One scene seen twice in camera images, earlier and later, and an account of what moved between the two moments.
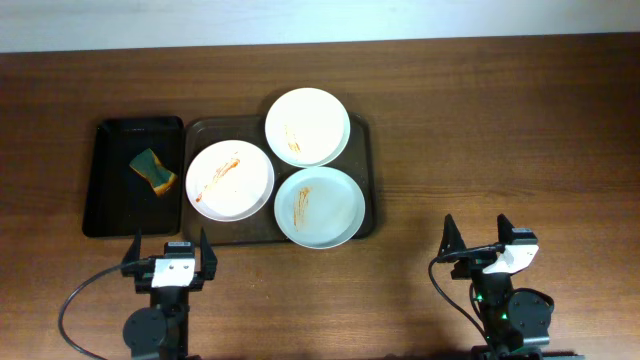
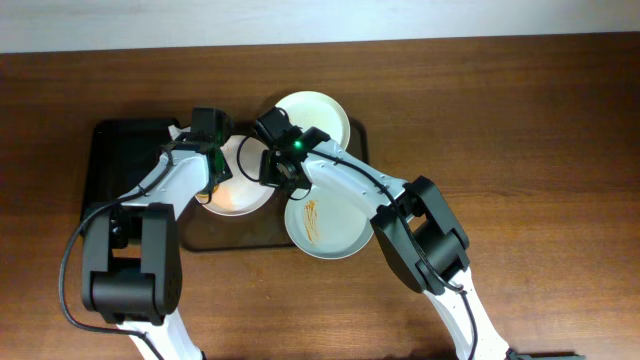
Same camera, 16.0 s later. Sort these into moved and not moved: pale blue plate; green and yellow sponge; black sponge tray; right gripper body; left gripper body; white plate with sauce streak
Moved: right gripper body; left gripper body; pale blue plate; green and yellow sponge
Not moved: black sponge tray; white plate with sauce streak
